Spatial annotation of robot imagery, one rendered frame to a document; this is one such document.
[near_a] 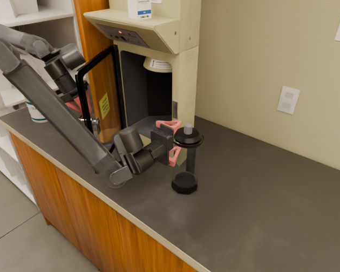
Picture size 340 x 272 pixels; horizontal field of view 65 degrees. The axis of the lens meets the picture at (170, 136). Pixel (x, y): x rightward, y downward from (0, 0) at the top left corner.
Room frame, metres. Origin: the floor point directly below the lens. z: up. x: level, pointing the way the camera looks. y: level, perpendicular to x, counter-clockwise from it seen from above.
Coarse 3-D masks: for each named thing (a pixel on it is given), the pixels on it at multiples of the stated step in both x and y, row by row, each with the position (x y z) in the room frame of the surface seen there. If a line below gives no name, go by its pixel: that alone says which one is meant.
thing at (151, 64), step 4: (148, 60) 0.97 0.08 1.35; (152, 60) 0.96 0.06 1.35; (156, 60) 0.95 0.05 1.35; (160, 60) 0.94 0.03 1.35; (144, 64) 0.99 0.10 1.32; (148, 64) 0.96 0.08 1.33; (152, 64) 0.95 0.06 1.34; (156, 64) 0.94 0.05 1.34; (160, 64) 0.94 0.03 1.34; (164, 64) 0.93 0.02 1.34; (168, 64) 0.94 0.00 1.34; (148, 68) 0.95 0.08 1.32; (152, 68) 0.94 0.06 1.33; (156, 68) 0.94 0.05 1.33; (160, 68) 0.93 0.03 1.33; (164, 68) 0.93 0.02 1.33; (168, 68) 0.93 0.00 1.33; (164, 72) 0.93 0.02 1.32
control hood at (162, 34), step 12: (96, 12) 0.96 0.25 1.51; (108, 12) 0.96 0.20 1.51; (120, 12) 0.96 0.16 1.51; (96, 24) 0.96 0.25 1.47; (108, 24) 0.90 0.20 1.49; (120, 24) 0.85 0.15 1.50; (132, 24) 0.81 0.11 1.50; (144, 24) 0.79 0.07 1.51; (156, 24) 0.78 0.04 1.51; (168, 24) 0.80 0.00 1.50; (108, 36) 1.00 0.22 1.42; (144, 36) 0.83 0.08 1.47; (156, 36) 0.79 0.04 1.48; (168, 36) 0.80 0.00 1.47; (156, 48) 0.86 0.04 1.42; (168, 48) 0.81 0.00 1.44
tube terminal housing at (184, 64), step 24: (120, 0) 1.01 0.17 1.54; (168, 0) 0.87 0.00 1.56; (192, 0) 0.89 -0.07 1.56; (192, 24) 0.90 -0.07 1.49; (120, 48) 1.02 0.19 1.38; (144, 48) 0.94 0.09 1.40; (192, 48) 0.90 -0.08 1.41; (192, 72) 0.91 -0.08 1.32; (192, 96) 0.91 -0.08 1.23; (192, 120) 0.92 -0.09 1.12; (144, 144) 0.96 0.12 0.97
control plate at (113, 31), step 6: (108, 30) 0.94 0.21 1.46; (114, 30) 0.91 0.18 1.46; (120, 30) 0.89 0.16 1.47; (126, 30) 0.86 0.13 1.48; (114, 36) 0.96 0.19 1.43; (126, 36) 0.90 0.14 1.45; (132, 36) 0.88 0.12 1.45; (138, 36) 0.85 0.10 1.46; (132, 42) 0.92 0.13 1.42; (144, 42) 0.87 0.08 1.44
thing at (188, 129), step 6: (186, 126) 0.73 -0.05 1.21; (192, 126) 0.73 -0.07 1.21; (180, 132) 0.73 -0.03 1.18; (186, 132) 0.72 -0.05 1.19; (192, 132) 0.74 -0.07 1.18; (198, 132) 0.74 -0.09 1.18; (180, 138) 0.71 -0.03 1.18; (186, 138) 0.70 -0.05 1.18; (192, 138) 0.70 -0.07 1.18; (198, 138) 0.71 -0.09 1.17
